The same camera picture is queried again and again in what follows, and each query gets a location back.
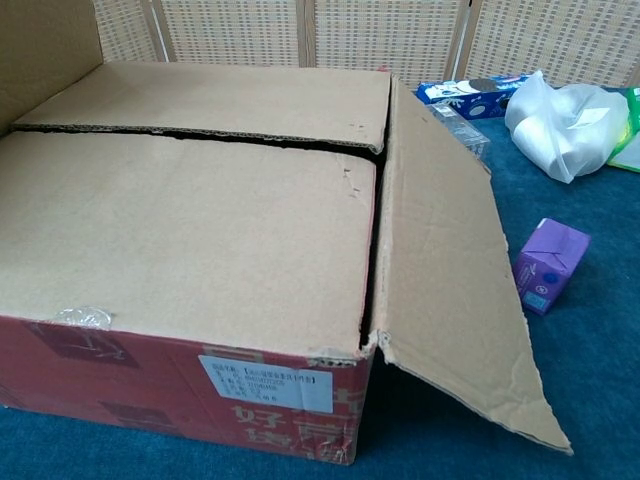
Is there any clear bag of white rolls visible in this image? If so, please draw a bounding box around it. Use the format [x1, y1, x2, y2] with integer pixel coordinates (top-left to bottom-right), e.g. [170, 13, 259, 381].
[503, 69, 631, 185]

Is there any clear plastic container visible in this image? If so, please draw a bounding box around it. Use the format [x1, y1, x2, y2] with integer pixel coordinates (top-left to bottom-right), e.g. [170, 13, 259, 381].
[428, 96, 492, 169]

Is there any small purple carton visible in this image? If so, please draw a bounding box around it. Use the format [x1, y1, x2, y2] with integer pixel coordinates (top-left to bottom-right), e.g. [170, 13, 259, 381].
[510, 216, 593, 318]

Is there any green white package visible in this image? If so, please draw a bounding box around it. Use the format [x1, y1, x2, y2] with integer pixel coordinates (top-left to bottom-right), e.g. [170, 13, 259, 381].
[606, 86, 640, 174]

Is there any red cardboard box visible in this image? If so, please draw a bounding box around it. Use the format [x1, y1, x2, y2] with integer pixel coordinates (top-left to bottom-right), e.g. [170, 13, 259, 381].
[0, 0, 575, 465]

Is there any blue table cloth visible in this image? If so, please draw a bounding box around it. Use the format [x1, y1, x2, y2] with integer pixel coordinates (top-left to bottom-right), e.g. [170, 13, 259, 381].
[0, 84, 640, 480]

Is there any blue cookie box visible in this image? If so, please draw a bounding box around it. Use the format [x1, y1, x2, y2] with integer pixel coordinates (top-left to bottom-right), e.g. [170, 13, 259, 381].
[415, 73, 537, 122]

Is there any woven bamboo folding screen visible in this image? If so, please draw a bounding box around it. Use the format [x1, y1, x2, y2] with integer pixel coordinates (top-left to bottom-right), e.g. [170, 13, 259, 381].
[91, 0, 640, 90]

